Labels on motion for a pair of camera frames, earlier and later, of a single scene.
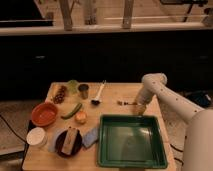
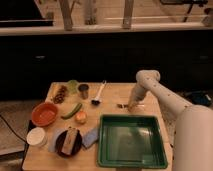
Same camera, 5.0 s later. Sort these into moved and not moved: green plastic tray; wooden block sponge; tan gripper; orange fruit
Moved: tan gripper
Not moved: orange fruit; green plastic tray; wooden block sponge
